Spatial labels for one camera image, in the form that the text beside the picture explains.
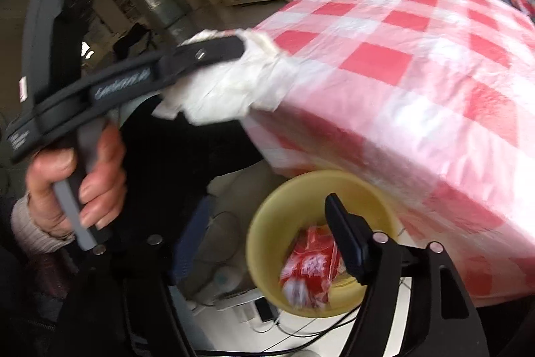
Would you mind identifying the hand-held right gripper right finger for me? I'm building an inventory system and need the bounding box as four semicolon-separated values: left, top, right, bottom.
325;193;491;357

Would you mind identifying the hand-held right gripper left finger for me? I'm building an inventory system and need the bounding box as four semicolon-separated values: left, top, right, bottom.
59;234;197;357

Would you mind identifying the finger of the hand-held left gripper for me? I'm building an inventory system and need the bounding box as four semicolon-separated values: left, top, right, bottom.
84;36;247;105

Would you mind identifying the large white tissue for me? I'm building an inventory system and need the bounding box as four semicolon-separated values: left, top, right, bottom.
151;28;299;127

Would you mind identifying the red white snack wrapper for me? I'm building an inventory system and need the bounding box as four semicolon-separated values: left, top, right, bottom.
279;225;347;309

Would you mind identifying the yellow plastic basin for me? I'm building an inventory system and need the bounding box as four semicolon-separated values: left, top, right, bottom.
246;170;402;319

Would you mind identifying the person's left forearm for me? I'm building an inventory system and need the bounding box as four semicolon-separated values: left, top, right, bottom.
9;194;78;257

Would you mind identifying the person's left hand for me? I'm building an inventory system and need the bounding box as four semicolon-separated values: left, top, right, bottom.
25;126;127;237

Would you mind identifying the person's left leg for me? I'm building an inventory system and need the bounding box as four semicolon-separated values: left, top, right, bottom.
119;95;262;261

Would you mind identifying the white power strip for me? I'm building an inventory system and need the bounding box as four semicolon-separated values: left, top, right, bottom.
186;290;279;326

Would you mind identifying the red checked tablecloth table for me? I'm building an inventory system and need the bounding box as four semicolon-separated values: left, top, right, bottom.
240;0;535;307

